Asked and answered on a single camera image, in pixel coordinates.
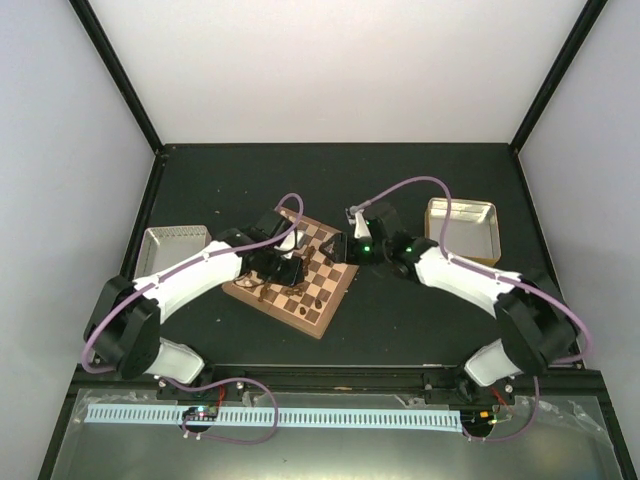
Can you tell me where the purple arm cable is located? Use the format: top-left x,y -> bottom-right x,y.
349,175 -> 595,444
80,193 -> 281,445

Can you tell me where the black corner frame post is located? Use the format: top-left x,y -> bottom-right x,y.
510,0 -> 608,154
67,0 -> 169,159

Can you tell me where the gold metal tin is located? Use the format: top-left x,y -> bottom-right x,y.
425,197 -> 502,267

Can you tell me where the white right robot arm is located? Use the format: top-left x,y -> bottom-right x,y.
319,202 -> 578,403

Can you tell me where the white slotted cable duct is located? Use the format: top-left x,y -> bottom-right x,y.
84,404 -> 463,433

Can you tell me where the pile of brown chess pieces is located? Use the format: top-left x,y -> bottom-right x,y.
256,245 -> 316,289

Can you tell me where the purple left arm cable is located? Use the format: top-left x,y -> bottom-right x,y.
80,193 -> 281,445

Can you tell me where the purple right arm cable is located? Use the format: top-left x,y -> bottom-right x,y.
349,175 -> 595,444

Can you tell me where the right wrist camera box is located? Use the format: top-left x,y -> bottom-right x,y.
345,201 -> 372,239

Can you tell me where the wooden chess board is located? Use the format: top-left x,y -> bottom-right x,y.
221,205 -> 361,340

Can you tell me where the black right corner frame post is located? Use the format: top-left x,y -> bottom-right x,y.
510,0 -> 608,154

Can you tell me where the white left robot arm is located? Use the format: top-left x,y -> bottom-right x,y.
82,210 -> 304,399

